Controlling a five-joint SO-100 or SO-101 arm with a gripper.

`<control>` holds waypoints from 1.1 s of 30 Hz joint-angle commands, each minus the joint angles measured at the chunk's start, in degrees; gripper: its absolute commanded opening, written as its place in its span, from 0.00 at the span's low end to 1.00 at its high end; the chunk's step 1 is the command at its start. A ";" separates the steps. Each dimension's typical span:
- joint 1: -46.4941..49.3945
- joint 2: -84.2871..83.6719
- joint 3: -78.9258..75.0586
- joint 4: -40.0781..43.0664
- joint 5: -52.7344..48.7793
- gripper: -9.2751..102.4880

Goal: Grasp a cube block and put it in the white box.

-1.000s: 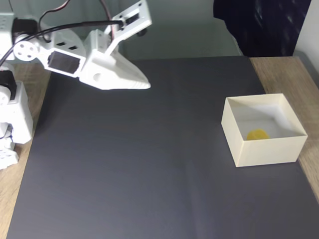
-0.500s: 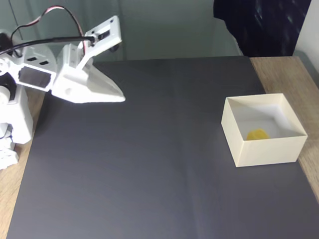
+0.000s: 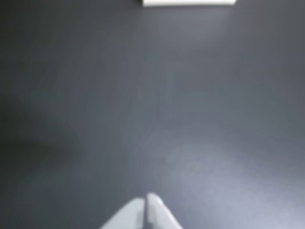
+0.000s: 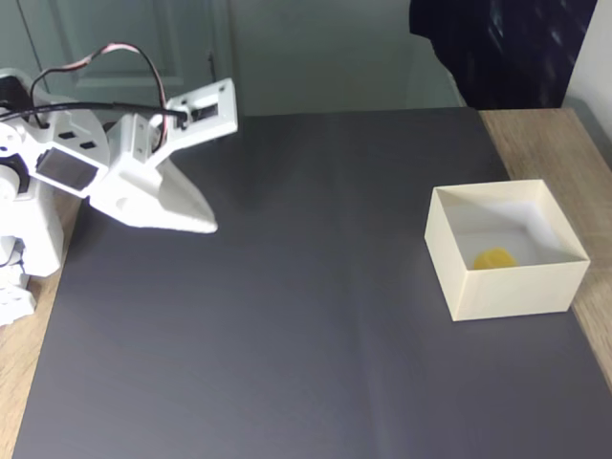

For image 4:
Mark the yellow cube block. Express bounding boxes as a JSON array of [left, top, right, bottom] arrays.
[[471, 246, 518, 272]]

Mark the dark grey mat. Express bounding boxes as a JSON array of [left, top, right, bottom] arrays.
[[11, 105, 612, 459]]

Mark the black cloth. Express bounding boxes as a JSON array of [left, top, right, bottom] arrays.
[[408, 0, 599, 111]]

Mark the white open box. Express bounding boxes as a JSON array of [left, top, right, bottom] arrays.
[[424, 178, 592, 322]]

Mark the red white black wire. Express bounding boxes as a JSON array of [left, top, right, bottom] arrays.
[[28, 42, 170, 150]]

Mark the pale green panelled door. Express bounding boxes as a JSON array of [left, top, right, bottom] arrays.
[[0, 0, 240, 119]]

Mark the black cable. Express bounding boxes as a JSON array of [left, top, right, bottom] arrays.
[[0, 99, 190, 133]]

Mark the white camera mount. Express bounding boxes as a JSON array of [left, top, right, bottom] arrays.
[[107, 77, 239, 166]]

